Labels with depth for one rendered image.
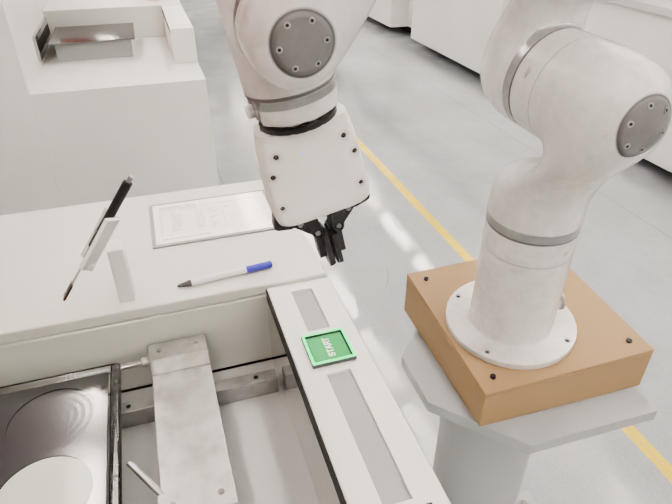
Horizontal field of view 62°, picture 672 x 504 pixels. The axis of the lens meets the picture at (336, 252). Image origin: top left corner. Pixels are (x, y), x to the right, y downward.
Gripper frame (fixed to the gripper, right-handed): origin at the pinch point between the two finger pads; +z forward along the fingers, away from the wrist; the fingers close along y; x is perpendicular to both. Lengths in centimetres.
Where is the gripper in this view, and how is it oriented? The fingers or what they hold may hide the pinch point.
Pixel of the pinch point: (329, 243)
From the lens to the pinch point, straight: 62.1
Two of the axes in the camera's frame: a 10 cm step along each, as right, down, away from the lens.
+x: -3.1, -5.2, 8.0
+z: 2.0, 7.9, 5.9
